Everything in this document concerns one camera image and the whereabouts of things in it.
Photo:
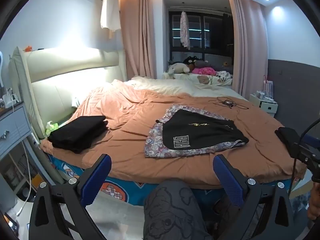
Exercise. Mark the green tissue pack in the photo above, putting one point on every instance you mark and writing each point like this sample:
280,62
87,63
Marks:
51,127

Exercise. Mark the folded black pants stack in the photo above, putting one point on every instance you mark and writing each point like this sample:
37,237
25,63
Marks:
77,135

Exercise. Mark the cream padded bed headboard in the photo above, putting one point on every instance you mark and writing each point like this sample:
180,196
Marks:
50,90

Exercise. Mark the black plush toy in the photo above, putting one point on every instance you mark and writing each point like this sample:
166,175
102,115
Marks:
190,60

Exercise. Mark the person's leg in grey pants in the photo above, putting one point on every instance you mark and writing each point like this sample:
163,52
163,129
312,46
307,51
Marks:
170,210

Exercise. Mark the orange blanket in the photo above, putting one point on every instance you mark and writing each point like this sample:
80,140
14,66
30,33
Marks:
130,120

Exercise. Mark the blue-grey nightstand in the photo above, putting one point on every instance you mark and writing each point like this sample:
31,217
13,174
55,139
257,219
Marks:
15,127

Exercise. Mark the person's right hand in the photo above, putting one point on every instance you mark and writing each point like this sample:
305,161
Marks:
315,201

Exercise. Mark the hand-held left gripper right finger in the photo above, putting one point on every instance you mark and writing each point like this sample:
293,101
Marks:
228,180

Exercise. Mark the white nightstand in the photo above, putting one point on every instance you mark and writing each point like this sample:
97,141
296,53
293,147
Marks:
265,106

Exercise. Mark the pink curtain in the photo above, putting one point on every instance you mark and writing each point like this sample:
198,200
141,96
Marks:
140,35
247,45

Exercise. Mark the dark window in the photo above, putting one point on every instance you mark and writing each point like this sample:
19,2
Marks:
212,30

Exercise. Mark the white plush dog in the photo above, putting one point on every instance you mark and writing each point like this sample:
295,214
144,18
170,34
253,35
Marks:
177,68

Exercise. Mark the cartoon print cushion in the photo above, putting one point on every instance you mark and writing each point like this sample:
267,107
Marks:
222,78

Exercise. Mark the cream quilt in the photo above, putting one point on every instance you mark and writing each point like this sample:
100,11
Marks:
160,86

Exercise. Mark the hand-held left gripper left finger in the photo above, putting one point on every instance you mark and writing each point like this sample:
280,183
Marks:
100,177

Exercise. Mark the brown teddy bear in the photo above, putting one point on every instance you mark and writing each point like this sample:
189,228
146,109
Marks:
203,79

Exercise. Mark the light patterned hanging garment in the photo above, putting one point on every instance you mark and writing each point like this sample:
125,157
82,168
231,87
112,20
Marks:
184,30

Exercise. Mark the floral patterned pants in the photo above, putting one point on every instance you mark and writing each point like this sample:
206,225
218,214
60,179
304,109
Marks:
155,145

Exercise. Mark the pink plush toy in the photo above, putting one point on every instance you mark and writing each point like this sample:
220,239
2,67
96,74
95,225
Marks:
203,70

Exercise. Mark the white hanging shirt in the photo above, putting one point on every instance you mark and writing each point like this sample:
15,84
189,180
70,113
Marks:
110,7

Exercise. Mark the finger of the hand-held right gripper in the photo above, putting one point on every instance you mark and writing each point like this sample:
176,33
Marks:
286,136

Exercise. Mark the black pants with white print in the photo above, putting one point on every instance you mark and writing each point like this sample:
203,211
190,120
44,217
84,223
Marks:
200,132

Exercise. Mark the orange toy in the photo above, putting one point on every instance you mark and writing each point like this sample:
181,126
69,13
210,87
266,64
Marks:
29,48

